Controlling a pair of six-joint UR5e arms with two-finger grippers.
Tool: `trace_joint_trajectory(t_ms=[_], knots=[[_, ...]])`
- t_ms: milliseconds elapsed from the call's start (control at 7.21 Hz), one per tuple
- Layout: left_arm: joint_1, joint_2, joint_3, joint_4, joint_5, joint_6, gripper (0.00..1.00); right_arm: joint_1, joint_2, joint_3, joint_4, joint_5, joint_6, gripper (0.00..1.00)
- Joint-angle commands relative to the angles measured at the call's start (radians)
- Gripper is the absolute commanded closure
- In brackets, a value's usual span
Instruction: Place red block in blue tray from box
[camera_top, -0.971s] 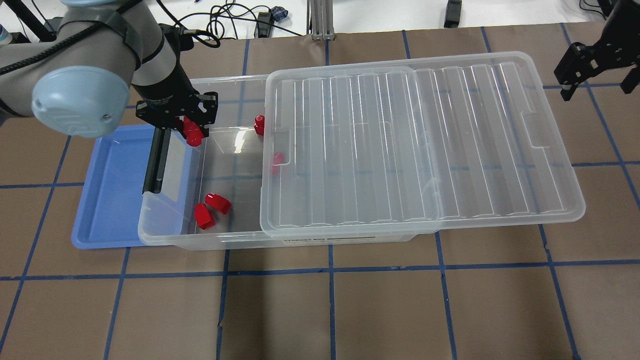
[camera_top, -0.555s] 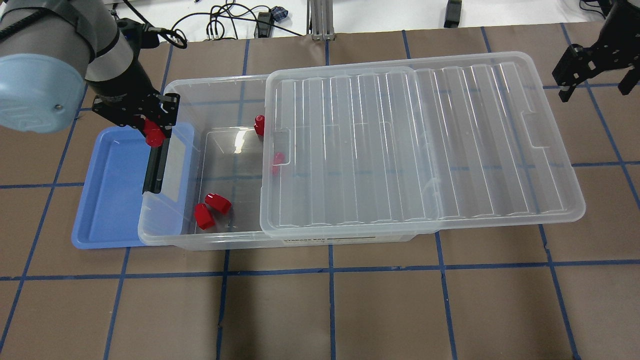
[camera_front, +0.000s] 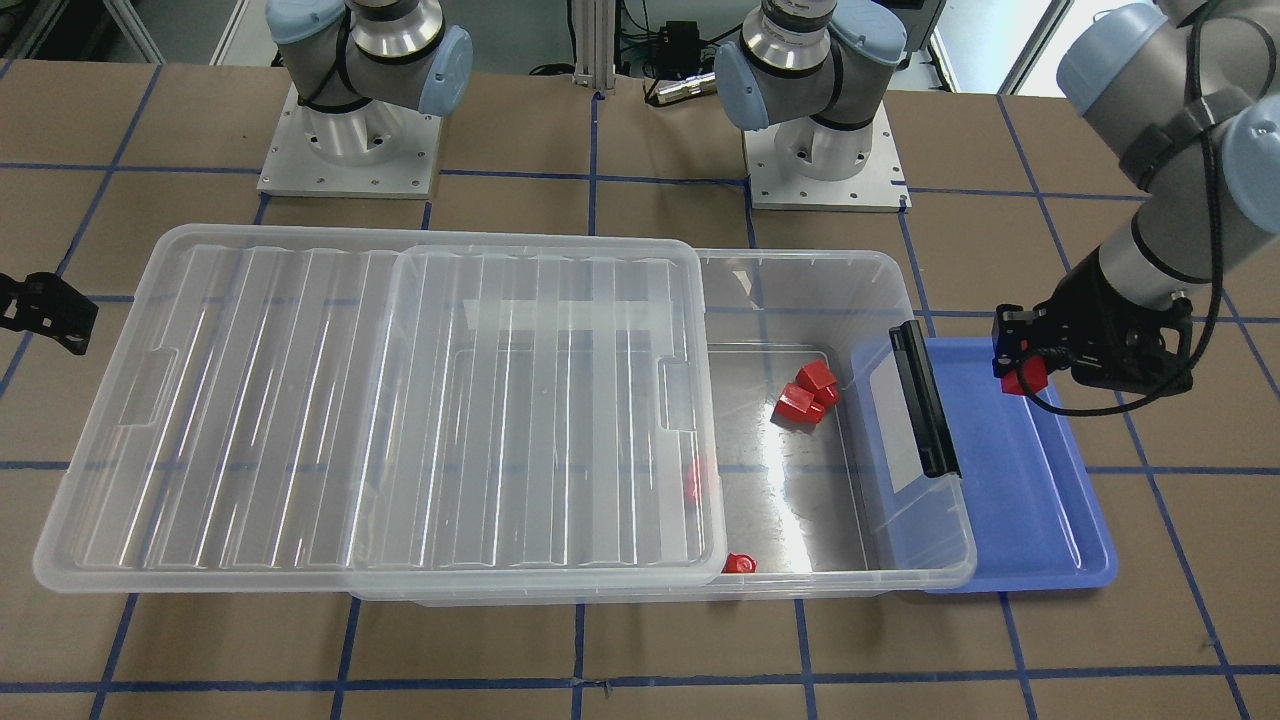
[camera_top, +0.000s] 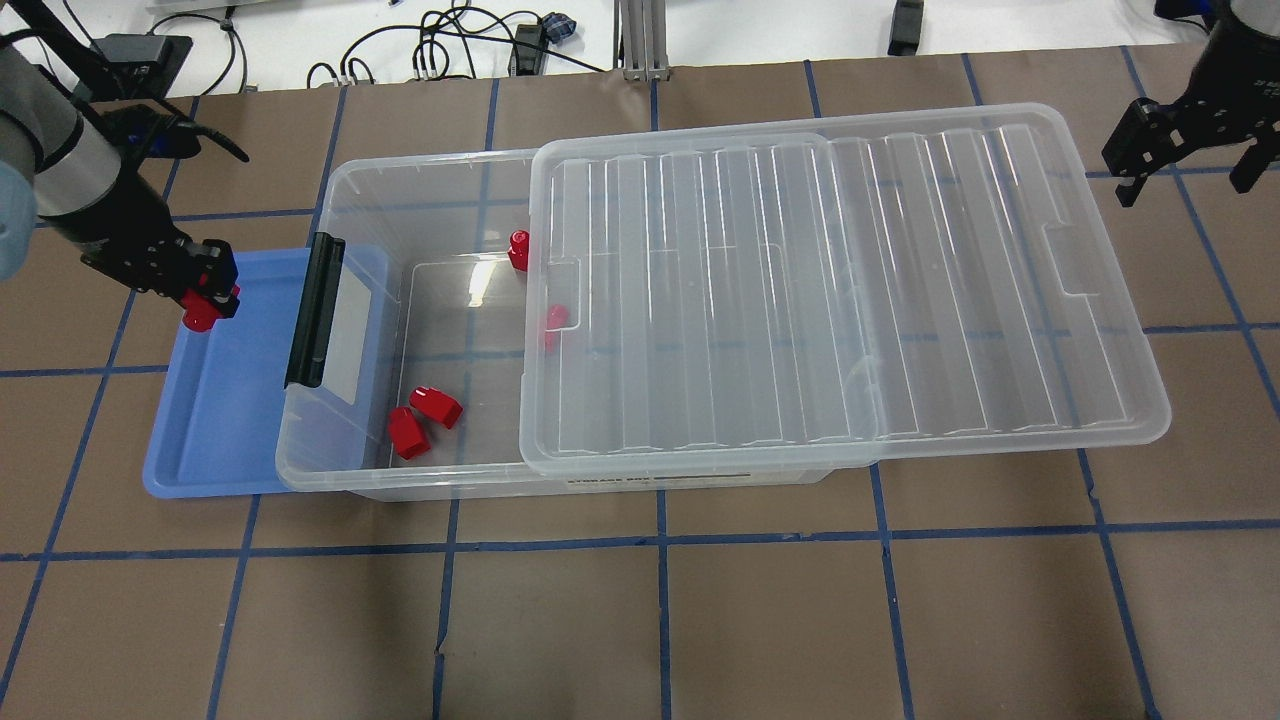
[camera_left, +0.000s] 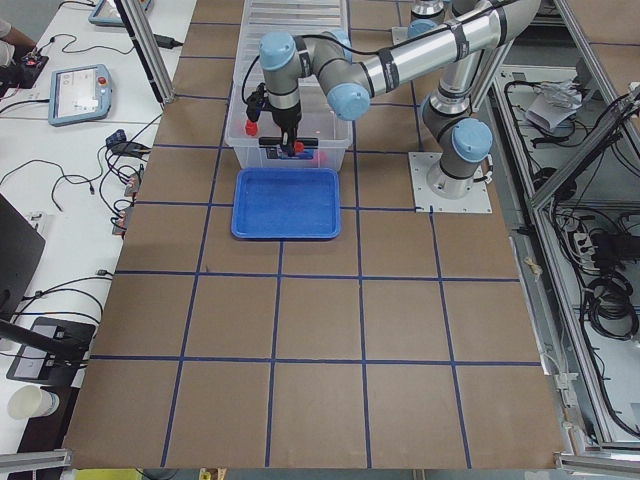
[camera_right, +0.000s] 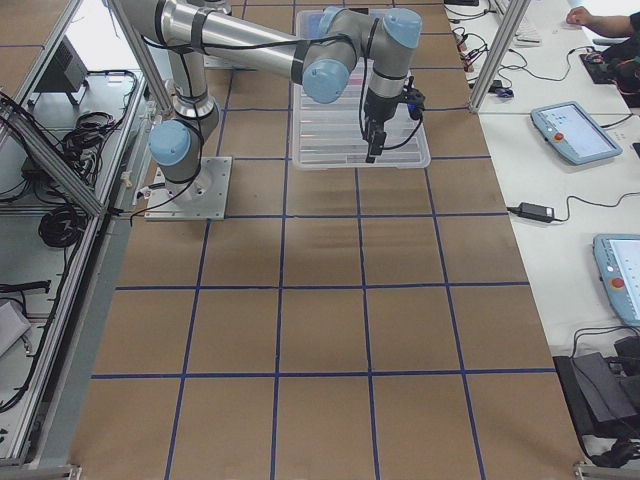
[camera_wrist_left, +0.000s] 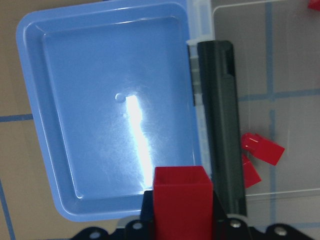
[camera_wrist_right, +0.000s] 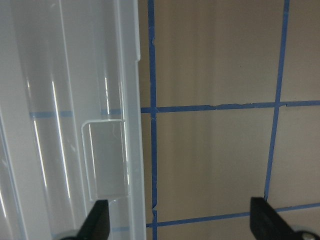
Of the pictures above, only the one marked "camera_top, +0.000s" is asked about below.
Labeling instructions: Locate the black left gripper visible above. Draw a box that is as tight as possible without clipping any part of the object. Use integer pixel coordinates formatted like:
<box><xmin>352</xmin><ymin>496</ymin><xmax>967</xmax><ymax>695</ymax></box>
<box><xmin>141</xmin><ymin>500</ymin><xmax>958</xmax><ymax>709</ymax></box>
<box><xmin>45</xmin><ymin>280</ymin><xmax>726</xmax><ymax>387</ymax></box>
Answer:
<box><xmin>79</xmin><ymin>215</ymin><xmax>241</xmax><ymax>319</ymax></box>

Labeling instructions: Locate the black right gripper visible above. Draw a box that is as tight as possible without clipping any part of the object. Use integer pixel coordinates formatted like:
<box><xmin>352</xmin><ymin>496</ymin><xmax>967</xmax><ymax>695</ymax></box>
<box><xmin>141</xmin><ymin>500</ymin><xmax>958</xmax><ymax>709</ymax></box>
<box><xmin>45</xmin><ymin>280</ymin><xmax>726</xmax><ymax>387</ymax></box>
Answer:
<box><xmin>1101</xmin><ymin>20</ymin><xmax>1279</xmax><ymax>208</ymax></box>

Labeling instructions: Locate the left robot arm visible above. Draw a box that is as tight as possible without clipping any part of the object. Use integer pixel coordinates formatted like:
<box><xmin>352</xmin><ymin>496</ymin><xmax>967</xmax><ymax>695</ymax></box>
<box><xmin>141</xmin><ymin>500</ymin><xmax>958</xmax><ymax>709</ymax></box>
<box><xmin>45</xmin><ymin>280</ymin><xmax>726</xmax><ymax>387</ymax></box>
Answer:
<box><xmin>3</xmin><ymin>29</ymin><xmax>248</xmax><ymax>332</ymax></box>

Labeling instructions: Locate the blue plastic tray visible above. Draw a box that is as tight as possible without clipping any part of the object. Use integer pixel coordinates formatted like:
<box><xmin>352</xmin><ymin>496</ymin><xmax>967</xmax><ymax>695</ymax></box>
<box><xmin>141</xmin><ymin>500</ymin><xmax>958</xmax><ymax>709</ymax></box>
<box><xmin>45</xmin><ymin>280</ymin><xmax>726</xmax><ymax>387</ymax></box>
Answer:
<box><xmin>142</xmin><ymin>245</ymin><xmax>397</xmax><ymax>498</ymax></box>

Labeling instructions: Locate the clear plastic storage box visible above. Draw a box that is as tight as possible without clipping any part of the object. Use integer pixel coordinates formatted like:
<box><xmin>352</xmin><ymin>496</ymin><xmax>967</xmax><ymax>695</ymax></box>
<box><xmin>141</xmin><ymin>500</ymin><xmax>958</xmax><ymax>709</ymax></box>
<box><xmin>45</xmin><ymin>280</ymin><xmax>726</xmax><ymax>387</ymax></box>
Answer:
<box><xmin>276</xmin><ymin>150</ymin><xmax>824</xmax><ymax>502</ymax></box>

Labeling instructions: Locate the black power adapter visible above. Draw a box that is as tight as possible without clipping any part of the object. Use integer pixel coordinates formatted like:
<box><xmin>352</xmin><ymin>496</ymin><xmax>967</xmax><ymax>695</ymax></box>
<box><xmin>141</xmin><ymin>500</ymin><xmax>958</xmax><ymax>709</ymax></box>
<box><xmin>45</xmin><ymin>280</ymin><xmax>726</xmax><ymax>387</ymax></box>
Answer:
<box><xmin>886</xmin><ymin>0</ymin><xmax>925</xmax><ymax>56</ymax></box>

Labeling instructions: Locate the black box latch handle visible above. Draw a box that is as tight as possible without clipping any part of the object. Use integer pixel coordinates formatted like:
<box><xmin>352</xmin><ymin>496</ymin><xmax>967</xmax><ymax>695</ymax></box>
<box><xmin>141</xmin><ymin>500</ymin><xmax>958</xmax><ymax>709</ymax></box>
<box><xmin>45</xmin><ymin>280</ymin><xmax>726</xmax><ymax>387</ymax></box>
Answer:
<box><xmin>284</xmin><ymin>232</ymin><xmax>346</xmax><ymax>388</ymax></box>

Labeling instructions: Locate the aluminium frame post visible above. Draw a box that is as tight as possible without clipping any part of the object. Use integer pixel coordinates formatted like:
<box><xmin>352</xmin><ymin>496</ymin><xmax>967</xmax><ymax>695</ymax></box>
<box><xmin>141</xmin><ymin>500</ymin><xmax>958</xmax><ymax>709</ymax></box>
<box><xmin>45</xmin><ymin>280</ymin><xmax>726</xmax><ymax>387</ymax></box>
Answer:
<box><xmin>614</xmin><ymin>1</ymin><xmax>671</xmax><ymax>82</ymax></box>

